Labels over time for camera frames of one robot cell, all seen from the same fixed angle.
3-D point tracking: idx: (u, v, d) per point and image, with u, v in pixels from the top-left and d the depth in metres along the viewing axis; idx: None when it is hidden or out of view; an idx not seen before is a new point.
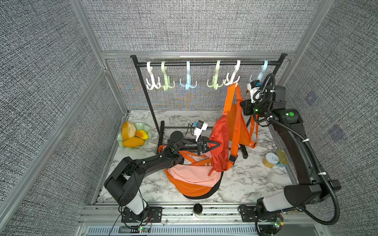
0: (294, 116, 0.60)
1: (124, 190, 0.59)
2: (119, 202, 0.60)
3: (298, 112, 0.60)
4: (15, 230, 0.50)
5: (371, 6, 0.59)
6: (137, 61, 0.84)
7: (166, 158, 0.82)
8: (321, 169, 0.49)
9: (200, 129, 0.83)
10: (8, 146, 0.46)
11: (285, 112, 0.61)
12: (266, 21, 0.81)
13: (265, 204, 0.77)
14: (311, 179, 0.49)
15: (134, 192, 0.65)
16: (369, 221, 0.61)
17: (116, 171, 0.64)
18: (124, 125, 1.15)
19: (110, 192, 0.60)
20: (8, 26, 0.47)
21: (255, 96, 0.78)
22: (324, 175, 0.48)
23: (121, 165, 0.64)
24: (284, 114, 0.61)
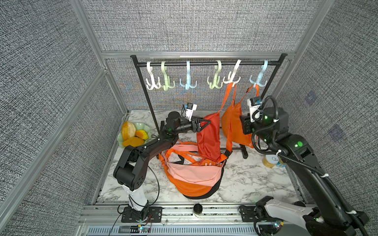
0: (303, 147, 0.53)
1: (135, 174, 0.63)
2: (132, 186, 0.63)
3: (306, 142, 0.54)
4: (15, 230, 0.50)
5: (371, 6, 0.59)
6: (137, 61, 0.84)
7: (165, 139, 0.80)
8: (350, 208, 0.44)
9: (191, 110, 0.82)
10: (8, 146, 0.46)
11: (294, 144, 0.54)
12: (266, 21, 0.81)
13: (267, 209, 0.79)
14: (343, 221, 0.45)
15: (143, 175, 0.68)
16: (369, 221, 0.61)
17: (122, 160, 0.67)
18: (124, 125, 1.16)
19: (122, 180, 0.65)
20: (8, 26, 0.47)
21: (255, 115, 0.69)
22: (355, 215, 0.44)
23: (126, 154, 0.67)
24: (292, 145, 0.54)
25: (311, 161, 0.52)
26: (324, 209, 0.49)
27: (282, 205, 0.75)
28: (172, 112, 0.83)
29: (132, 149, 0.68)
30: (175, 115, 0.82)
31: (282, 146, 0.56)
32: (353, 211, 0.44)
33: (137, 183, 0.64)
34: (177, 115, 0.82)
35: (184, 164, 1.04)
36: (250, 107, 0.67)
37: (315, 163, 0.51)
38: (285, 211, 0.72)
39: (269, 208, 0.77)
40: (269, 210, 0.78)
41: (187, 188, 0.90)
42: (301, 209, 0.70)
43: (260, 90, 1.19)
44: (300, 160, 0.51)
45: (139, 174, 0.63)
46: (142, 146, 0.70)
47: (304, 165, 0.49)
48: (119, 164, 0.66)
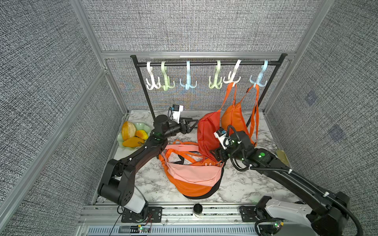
0: (265, 155, 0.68)
1: (121, 191, 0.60)
2: (119, 202, 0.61)
3: (267, 151, 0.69)
4: (15, 230, 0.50)
5: (371, 6, 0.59)
6: (137, 61, 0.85)
7: (152, 146, 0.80)
8: (322, 191, 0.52)
9: (177, 111, 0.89)
10: (8, 146, 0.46)
11: (258, 155, 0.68)
12: (266, 21, 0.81)
13: (268, 211, 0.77)
14: (324, 205, 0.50)
15: (132, 189, 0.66)
16: (369, 221, 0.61)
17: (106, 176, 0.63)
18: (124, 125, 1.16)
19: (108, 196, 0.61)
20: (8, 26, 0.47)
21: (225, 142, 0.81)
22: (329, 195, 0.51)
23: (110, 168, 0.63)
24: (257, 158, 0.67)
25: (273, 164, 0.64)
26: (309, 202, 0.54)
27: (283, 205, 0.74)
28: (158, 116, 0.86)
29: (115, 163, 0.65)
30: (163, 118, 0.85)
31: (250, 161, 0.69)
32: (326, 192, 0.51)
33: (125, 198, 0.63)
34: (165, 119, 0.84)
35: (184, 164, 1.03)
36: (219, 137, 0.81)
37: (278, 165, 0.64)
38: (287, 211, 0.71)
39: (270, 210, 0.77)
40: (270, 212, 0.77)
41: (186, 186, 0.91)
42: (302, 207, 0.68)
43: (260, 90, 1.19)
44: (265, 165, 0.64)
45: (126, 189, 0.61)
46: (127, 159, 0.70)
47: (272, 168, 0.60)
48: (102, 183, 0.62)
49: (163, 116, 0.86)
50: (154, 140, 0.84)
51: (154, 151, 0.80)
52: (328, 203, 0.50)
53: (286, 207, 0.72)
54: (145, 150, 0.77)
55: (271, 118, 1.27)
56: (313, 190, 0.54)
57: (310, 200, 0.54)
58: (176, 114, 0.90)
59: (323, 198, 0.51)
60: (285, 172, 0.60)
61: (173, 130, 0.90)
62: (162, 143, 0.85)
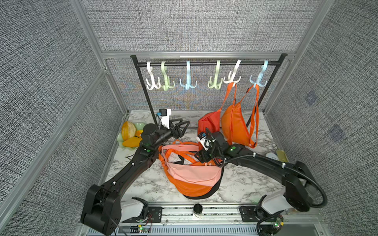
0: (236, 148, 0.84)
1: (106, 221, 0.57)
2: (105, 232, 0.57)
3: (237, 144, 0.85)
4: (15, 230, 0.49)
5: (371, 6, 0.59)
6: (137, 61, 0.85)
7: (140, 162, 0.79)
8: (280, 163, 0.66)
9: (166, 116, 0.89)
10: (8, 146, 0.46)
11: (230, 149, 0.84)
12: (266, 21, 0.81)
13: (266, 208, 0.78)
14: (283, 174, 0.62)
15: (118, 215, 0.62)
16: (369, 221, 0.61)
17: (87, 205, 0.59)
18: (124, 125, 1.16)
19: (93, 224, 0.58)
20: (8, 26, 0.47)
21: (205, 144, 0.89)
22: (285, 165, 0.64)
23: (90, 196, 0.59)
24: (230, 151, 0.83)
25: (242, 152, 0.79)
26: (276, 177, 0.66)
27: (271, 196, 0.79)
28: (147, 126, 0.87)
29: (96, 191, 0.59)
30: (151, 129, 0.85)
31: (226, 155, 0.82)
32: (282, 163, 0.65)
33: (111, 225, 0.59)
34: (153, 128, 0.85)
35: (184, 164, 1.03)
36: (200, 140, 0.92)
37: (246, 153, 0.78)
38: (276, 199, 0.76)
39: (267, 206, 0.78)
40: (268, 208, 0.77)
41: (187, 186, 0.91)
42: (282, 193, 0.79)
43: (260, 90, 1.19)
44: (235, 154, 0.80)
45: (111, 217, 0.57)
46: (110, 183, 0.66)
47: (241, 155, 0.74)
48: (85, 211, 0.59)
49: (151, 126, 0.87)
50: (143, 154, 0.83)
51: (142, 166, 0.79)
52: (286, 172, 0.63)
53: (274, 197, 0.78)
54: (133, 168, 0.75)
55: (271, 118, 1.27)
56: (274, 165, 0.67)
57: (275, 174, 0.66)
58: (165, 120, 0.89)
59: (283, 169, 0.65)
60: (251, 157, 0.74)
61: (163, 136, 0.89)
62: (152, 154, 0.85)
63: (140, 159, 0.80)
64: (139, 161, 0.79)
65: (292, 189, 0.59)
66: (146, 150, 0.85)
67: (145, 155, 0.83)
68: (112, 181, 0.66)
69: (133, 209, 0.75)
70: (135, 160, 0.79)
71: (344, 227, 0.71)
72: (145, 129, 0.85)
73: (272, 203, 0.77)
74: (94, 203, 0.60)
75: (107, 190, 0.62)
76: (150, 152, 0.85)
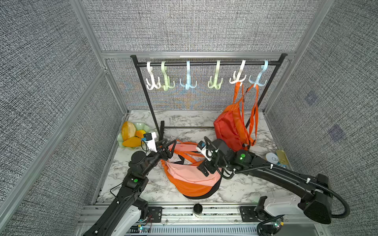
0: (246, 157, 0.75)
1: None
2: None
3: (247, 152, 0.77)
4: (15, 230, 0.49)
5: (371, 6, 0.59)
6: (137, 61, 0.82)
7: (125, 198, 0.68)
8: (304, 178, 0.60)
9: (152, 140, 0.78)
10: (8, 146, 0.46)
11: (239, 158, 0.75)
12: (266, 21, 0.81)
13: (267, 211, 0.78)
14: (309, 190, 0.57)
15: None
16: (369, 221, 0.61)
17: None
18: (124, 125, 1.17)
19: None
20: (8, 26, 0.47)
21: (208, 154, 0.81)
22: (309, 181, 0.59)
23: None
24: (238, 161, 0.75)
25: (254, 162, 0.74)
26: (298, 192, 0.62)
27: (278, 200, 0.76)
28: (136, 153, 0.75)
29: None
30: (140, 157, 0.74)
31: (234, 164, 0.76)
32: (307, 178, 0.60)
33: None
34: (142, 157, 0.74)
35: (184, 164, 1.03)
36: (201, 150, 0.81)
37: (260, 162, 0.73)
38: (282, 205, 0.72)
39: (268, 209, 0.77)
40: (271, 211, 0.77)
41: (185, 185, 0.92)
42: (294, 197, 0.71)
43: (260, 90, 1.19)
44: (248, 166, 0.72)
45: None
46: (91, 232, 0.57)
47: (255, 167, 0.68)
48: None
49: (139, 153, 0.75)
50: (130, 186, 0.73)
51: (128, 202, 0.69)
52: (313, 188, 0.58)
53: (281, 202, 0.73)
54: (117, 209, 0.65)
55: (271, 118, 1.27)
56: (296, 179, 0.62)
57: (298, 190, 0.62)
58: (151, 144, 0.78)
59: (307, 185, 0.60)
60: (267, 168, 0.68)
61: (153, 162, 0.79)
62: (141, 183, 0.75)
63: (125, 194, 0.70)
64: (124, 197, 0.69)
65: (317, 206, 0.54)
66: (134, 179, 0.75)
67: (132, 187, 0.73)
68: (95, 230, 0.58)
69: (130, 221, 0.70)
70: (120, 196, 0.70)
71: (344, 227, 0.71)
72: (134, 159, 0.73)
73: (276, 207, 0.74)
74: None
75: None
76: (139, 182, 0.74)
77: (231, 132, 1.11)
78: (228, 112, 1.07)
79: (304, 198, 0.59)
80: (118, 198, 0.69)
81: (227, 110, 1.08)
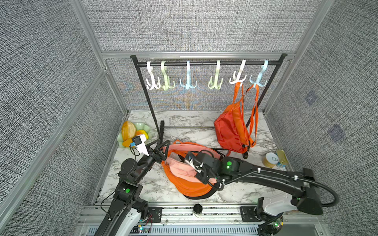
0: (233, 163, 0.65)
1: None
2: None
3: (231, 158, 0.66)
4: (15, 230, 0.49)
5: (371, 6, 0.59)
6: (137, 61, 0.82)
7: (119, 212, 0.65)
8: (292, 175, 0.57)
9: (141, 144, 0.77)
10: (8, 146, 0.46)
11: (226, 167, 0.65)
12: (266, 21, 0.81)
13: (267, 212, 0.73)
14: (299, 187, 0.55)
15: None
16: (369, 221, 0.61)
17: None
18: (124, 125, 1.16)
19: None
20: (8, 26, 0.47)
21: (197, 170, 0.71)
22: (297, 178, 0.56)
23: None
24: (226, 170, 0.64)
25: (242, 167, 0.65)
26: (288, 190, 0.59)
27: (272, 200, 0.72)
28: (124, 163, 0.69)
29: None
30: (130, 165, 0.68)
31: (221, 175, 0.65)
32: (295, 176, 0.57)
33: None
34: (132, 164, 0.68)
35: None
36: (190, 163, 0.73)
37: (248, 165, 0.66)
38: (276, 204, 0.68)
39: (267, 209, 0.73)
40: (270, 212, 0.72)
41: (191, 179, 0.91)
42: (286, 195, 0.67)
43: (260, 90, 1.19)
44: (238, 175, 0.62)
45: None
46: None
47: (243, 174, 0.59)
48: None
49: (130, 161, 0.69)
50: (124, 195, 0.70)
51: (123, 215, 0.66)
52: (302, 185, 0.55)
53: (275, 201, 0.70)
54: (110, 226, 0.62)
55: (271, 118, 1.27)
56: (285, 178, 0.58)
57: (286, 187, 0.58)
58: (141, 148, 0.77)
59: (296, 182, 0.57)
60: (256, 173, 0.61)
61: (145, 167, 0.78)
62: (134, 191, 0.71)
63: (117, 209, 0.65)
64: (116, 212, 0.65)
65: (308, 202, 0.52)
66: (126, 189, 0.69)
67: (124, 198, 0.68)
68: None
69: (131, 224, 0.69)
70: (111, 211, 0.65)
71: (344, 227, 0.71)
72: (123, 170, 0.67)
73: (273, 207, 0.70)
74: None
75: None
76: (132, 191, 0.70)
77: (231, 132, 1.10)
78: (229, 112, 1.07)
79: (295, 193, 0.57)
80: (110, 213, 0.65)
81: (228, 110, 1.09)
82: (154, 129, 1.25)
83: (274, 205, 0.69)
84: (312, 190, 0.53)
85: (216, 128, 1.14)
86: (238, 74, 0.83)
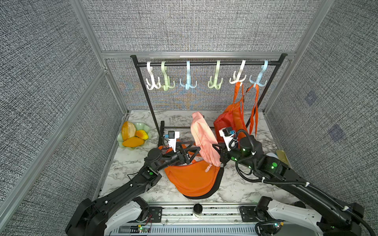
0: (278, 166, 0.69)
1: None
2: None
3: (278, 161, 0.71)
4: (15, 230, 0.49)
5: (371, 6, 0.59)
6: (137, 61, 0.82)
7: (138, 185, 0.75)
8: (342, 205, 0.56)
9: (174, 139, 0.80)
10: (8, 146, 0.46)
11: (270, 167, 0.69)
12: (266, 21, 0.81)
13: (270, 213, 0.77)
14: (344, 220, 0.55)
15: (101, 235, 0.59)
16: (369, 221, 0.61)
17: (76, 218, 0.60)
18: (124, 125, 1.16)
19: None
20: (8, 26, 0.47)
21: (231, 144, 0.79)
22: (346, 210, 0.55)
23: (79, 210, 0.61)
24: (270, 169, 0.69)
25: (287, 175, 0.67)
26: (328, 216, 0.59)
27: (286, 209, 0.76)
28: (151, 150, 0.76)
29: (87, 207, 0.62)
30: (156, 155, 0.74)
31: (263, 172, 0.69)
32: (345, 206, 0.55)
33: None
34: (158, 154, 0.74)
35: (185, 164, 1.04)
36: (226, 136, 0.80)
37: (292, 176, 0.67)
38: (293, 217, 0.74)
39: (274, 212, 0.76)
40: (272, 214, 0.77)
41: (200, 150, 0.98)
42: (310, 214, 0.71)
43: (260, 90, 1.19)
44: (281, 178, 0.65)
45: None
46: (103, 201, 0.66)
47: (287, 182, 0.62)
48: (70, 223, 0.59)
49: (156, 151, 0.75)
50: (144, 177, 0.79)
51: (139, 190, 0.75)
52: (348, 217, 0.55)
53: (292, 213, 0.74)
54: (129, 190, 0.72)
55: (271, 118, 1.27)
56: (332, 204, 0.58)
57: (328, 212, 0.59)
58: (173, 142, 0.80)
59: (342, 212, 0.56)
60: (301, 185, 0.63)
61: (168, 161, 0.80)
62: (153, 179, 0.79)
63: (140, 181, 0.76)
64: (138, 182, 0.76)
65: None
66: (150, 171, 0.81)
67: (145, 177, 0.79)
68: (105, 200, 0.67)
69: (130, 214, 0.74)
70: (134, 181, 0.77)
71: None
72: (149, 156, 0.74)
73: (285, 214, 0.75)
74: (81, 217, 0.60)
75: (97, 207, 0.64)
76: (153, 175, 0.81)
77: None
78: (228, 112, 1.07)
79: (334, 220, 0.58)
80: (132, 182, 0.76)
81: (228, 110, 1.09)
82: (154, 129, 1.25)
83: (288, 214, 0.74)
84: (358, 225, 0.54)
85: (216, 128, 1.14)
86: (239, 75, 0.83)
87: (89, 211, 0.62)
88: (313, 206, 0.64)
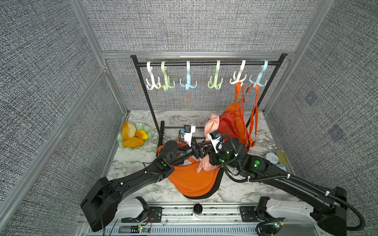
0: (260, 164, 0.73)
1: (97, 216, 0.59)
2: (92, 225, 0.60)
3: (261, 159, 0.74)
4: (15, 230, 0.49)
5: (371, 6, 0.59)
6: (137, 61, 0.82)
7: (152, 173, 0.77)
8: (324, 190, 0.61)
9: (189, 133, 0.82)
10: (8, 146, 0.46)
11: (253, 165, 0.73)
12: (266, 21, 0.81)
13: (269, 212, 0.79)
14: (329, 204, 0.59)
15: (111, 214, 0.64)
16: (369, 221, 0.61)
17: (91, 193, 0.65)
18: (124, 125, 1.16)
19: (84, 214, 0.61)
20: (8, 26, 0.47)
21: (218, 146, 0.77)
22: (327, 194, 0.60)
23: (96, 188, 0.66)
24: (253, 167, 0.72)
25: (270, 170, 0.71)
26: (314, 204, 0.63)
27: (282, 204, 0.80)
28: (170, 141, 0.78)
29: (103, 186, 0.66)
30: (172, 146, 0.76)
31: (248, 171, 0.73)
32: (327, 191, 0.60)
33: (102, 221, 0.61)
34: (174, 146, 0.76)
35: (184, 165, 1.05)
36: (212, 139, 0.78)
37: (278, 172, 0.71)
38: (291, 213, 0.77)
39: (272, 210, 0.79)
40: (272, 213, 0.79)
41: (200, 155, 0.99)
42: (304, 205, 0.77)
43: (260, 90, 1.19)
44: (264, 174, 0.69)
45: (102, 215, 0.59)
46: (117, 183, 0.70)
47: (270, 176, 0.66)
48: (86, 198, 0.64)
49: (173, 143, 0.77)
50: (159, 167, 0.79)
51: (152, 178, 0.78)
52: (331, 202, 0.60)
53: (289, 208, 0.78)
54: (143, 177, 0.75)
55: (271, 118, 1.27)
56: (315, 191, 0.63)
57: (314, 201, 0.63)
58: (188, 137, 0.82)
59: (326, 198, 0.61)
60: (284, 178, 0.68)
61: (183, 154, 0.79)
62: (166, 170, 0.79)
63: (154, 170, 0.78)
64: (152, 171, 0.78)
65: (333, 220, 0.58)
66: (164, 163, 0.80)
67: (159, 167, 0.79)
68: (120, 182, 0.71)
69: (134, 208, 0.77)
70: (148, 169, 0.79)
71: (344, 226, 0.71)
72: (167, 146, 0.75)
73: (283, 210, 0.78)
74: (97, 194, 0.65)
75: (112, 187, 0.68)
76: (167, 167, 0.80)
77: (231, 132, 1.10)
78: (230, 111, 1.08)
79: (320, 208, 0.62)
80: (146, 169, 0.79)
81: (229, 110, 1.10)
82: (154, 129, 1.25)
83: (286, 209, 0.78)
84: (342, 209, 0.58)
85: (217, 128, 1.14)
86: (239, 75, 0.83)
87: (104, 190, 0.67)
88: (302, 198, 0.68)
